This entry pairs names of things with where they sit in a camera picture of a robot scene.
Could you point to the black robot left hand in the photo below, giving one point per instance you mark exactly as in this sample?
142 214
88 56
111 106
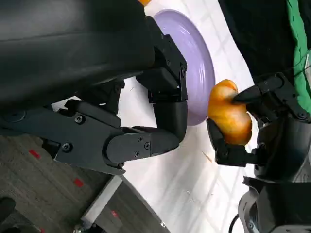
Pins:
73 60

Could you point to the grey table frame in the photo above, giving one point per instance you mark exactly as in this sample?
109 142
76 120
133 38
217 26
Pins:
107 194

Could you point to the lilac plate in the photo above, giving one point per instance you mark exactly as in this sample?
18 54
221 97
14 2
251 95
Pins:
199 72

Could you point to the green cloth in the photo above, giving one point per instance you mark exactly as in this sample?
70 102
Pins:
301 36

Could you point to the orange white toy bread roll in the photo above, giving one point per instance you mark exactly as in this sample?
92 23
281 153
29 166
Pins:
228 119
145 1

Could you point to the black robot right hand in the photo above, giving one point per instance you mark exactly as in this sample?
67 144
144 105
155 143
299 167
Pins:
284 145

